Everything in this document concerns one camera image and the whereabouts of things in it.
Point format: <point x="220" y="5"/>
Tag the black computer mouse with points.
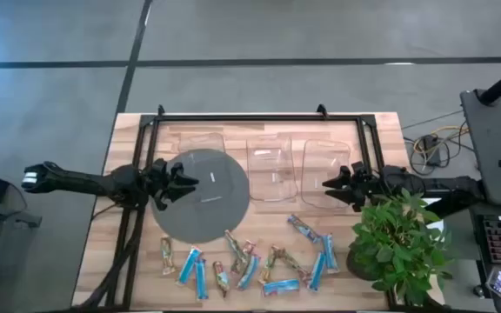
<point x="478" y="291"/>

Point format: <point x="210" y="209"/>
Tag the dark grey desk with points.
<point x="489" y="143"/>

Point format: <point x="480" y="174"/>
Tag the green leafy plant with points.
<point x="398" y="243"/>

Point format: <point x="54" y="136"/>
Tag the clear plastic bin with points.
<point x="272" y="174"/>
<point x="202" y="141"/>
<point x="324" y="161"/>

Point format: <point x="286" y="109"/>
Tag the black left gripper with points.
<point x="157" y="182"/>

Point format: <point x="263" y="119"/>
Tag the blue chocolate chip granola bar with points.
<point x="201" y="279"/>
<point x="189" y="265"/>
<point x="281" y="287"/>
<point x="249" y="271"/>
<point x="329" y="254"/>
<point x="317" y="271"/>

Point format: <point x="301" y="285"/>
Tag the dark plant pot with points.
<point x="357" y="269"/>

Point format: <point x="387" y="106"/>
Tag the red brown granola bar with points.
<point x="248" y="248"/>

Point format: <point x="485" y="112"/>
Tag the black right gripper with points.
<point x="365" y="184"/>

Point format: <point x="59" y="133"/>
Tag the grey round placemat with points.
<point x="202" y="221"/>

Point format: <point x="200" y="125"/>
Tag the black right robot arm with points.
<point x="450" y="187"/>

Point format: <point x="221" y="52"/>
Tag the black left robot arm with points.
<point x="81" y="182"/>

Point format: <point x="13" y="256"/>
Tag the green granola bar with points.
<point x="235" y="252"/>
<point x="167" y="255"/>
<point x="221" y="278"/>
<point x="294" y="263"/>
<point x="269" y="265"/>

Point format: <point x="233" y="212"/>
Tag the black aluminium rig frame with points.
<point x="255" y="117"/>

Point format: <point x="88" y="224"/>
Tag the black power adapter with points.
<point x="432" y="150"/>

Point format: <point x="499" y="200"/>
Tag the blue brown granola bar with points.
<point x="303" y="228"/>

